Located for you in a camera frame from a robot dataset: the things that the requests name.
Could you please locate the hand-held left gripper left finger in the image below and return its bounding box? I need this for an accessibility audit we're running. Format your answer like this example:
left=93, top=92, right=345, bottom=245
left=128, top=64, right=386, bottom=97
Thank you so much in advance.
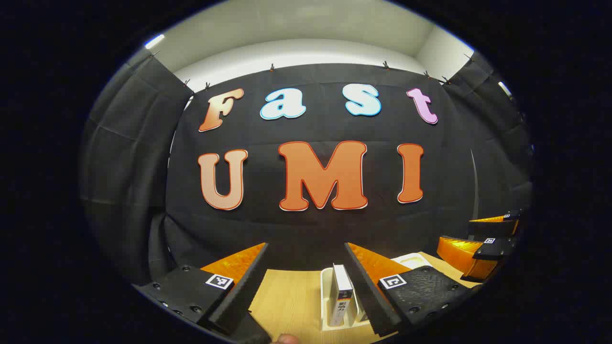
left=136, top=242, right=271, bottom=344

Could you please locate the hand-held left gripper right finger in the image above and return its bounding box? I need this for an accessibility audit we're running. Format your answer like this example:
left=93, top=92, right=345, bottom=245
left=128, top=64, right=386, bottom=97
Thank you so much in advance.
left=344, top=242, right=481, bottom=337

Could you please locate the white desktop bookshelf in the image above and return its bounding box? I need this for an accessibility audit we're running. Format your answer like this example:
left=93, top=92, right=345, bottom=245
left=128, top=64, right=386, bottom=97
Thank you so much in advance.
left=319, top=252, right=434, bottom=332

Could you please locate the black backdrop cloth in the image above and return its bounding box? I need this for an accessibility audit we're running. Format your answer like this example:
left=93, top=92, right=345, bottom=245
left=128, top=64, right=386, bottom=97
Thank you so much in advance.
left=79, top=45, right=534, bottom=287

